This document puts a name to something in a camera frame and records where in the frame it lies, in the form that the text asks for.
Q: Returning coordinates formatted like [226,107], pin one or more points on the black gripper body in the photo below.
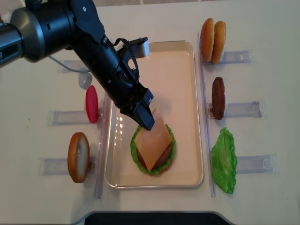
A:
[115,67]

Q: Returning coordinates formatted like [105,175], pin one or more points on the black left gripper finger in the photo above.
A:
[144,116]

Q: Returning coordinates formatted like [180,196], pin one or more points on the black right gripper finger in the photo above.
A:
[130,113]

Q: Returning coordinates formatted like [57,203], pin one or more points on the yellow cheese slice front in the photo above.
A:
[153,143]

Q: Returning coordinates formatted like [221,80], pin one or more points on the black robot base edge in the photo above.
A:
[152,218]

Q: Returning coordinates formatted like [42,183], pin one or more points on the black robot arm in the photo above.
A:
[41,29]

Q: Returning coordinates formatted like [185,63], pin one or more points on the red tomato slice standing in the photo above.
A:
[91,103]

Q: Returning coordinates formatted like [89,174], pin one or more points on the lettuce leaf on burger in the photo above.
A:
[133,148]

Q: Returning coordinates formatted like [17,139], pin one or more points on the meat patty on burger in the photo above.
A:
[165,155]

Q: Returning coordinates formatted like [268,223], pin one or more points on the tomato slice on burger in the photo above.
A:
[168,159]

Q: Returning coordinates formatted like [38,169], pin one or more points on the clear tomato holder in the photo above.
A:
[60,118]

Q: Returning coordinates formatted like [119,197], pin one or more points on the standing meat patty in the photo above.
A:
[218,98]

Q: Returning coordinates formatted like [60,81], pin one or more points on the standing green lettuce leaf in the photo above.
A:
[224,161]

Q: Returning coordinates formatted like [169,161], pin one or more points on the clear lettuce holder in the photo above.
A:
[257,164]

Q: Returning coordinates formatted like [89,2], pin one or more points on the white rectangular tray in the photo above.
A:
[169,72]

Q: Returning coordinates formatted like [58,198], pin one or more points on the standing bun half left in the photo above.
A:
[78,159]

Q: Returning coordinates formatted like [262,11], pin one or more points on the standing bun half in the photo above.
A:
[78,159]
[219,42]
[207,39]

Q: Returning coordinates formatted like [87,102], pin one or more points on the clear left bun holder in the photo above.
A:
[53,166]

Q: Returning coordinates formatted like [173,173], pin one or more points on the clear bun holder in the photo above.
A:
[237,57]
[53,166]

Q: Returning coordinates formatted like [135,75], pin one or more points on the far standing bun half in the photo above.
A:
[207,39]

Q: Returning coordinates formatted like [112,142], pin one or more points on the near standing bun half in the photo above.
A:
[219,42]

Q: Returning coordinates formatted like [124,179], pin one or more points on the clear patty holder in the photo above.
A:
[254,109]

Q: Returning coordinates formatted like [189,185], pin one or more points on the clear bun holder right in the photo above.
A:
[237,57]

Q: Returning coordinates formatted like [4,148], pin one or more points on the clear left long rail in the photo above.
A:
[105,124]

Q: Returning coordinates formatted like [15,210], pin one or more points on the clear long rail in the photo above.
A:
[105,124]
[206,120]

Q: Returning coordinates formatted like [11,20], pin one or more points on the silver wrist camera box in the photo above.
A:
[140,47]

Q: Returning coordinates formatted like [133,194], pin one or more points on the clear right long rail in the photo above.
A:
[206,120]

